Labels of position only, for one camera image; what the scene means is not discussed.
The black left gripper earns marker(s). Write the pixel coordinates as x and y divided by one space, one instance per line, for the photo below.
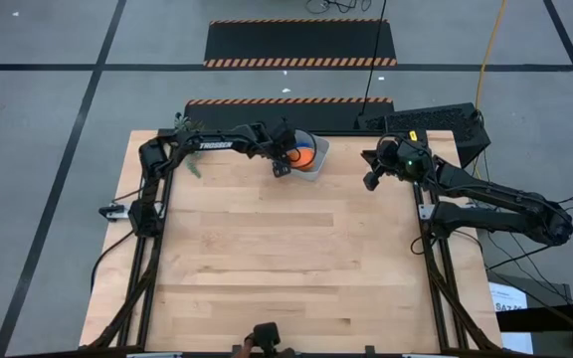
281 139

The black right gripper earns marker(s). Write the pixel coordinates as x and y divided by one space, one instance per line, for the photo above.
406 161

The large orange measuring cup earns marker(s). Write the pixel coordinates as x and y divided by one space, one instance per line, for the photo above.
302 159

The grey plastic basket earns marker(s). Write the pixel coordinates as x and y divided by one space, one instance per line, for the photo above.
322 154

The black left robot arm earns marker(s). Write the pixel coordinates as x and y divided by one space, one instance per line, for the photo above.
217 144

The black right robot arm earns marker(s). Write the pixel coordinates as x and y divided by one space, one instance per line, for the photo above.
490 191

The black hazard-striped floor mat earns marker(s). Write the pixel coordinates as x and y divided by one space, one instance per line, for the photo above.
299 42
286 112

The potted succulent plant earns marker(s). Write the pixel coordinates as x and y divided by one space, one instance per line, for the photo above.
194 169

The white paper sign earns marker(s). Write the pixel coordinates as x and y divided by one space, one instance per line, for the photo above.
508 298

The black side table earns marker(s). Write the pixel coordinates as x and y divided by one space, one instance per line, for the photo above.
555 318

